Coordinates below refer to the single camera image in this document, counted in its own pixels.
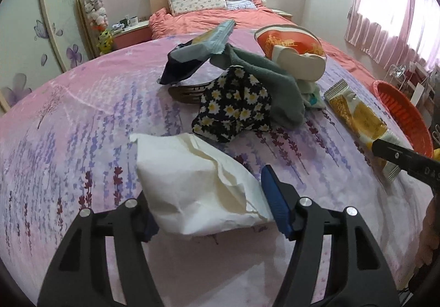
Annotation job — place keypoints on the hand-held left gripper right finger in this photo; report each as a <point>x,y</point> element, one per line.
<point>275,197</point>

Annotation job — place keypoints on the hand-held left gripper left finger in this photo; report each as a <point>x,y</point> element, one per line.
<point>147,229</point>

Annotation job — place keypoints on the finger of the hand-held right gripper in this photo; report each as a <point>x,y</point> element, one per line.
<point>395,154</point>

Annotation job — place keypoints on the red plastic basket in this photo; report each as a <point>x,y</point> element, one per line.
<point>402,114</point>

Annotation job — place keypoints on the yellow snack packet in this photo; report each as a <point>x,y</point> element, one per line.
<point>361,118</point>

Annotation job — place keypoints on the white paper bag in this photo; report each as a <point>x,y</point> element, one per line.
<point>185,183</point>

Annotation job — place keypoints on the grey-green fuzzy sock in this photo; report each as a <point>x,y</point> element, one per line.
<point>275,87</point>

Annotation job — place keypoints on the person's right hand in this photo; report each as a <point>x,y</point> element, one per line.
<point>428,231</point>

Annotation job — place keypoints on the daisy print dark cloth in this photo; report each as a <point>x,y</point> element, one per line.
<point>233,104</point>

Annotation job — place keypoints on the blue and white tissue packet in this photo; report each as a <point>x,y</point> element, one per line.
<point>311,95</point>

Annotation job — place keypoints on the lavender printed blanket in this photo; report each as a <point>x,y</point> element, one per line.
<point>86,142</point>

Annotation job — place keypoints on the white crushed paper cup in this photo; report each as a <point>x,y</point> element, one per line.
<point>299,64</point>

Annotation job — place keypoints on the pink curtain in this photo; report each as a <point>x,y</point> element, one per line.
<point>395,11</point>

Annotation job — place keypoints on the dark blue snack packet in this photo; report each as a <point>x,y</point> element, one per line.
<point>192,52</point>

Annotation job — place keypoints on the white nightstand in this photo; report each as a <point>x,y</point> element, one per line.
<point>283,13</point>

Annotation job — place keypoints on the yellow-green plush toy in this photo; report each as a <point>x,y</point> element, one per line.
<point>105,42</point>

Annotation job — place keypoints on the bed with pink duvet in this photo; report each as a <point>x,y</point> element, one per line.
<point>192,22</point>

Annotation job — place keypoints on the pink nightstand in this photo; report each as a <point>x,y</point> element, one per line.
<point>132,35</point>

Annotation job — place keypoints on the flower print sliding wardrobe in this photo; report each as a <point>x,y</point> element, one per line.
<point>41,28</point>

